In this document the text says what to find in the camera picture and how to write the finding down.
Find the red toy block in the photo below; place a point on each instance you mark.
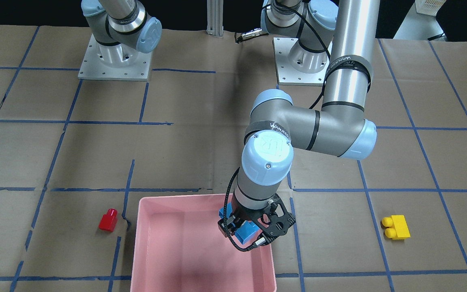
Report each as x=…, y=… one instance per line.
x=109, y=220

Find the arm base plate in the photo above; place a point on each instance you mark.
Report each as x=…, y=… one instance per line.
x=296, y=66
x=114, y=63

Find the yellow toy block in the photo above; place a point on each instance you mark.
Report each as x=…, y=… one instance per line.
x=395, y=227

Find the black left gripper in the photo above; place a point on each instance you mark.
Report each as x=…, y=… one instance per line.
x=243, y=215

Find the blue toy block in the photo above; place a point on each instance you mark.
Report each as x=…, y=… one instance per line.
x=247, y=232

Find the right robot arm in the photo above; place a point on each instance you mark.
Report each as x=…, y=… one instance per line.
x=71, y=64

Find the aluminium frame post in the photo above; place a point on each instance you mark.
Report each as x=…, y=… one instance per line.
x=215, y=18

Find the pink plastic box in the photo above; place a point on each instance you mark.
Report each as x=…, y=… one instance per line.
x=179, y=248

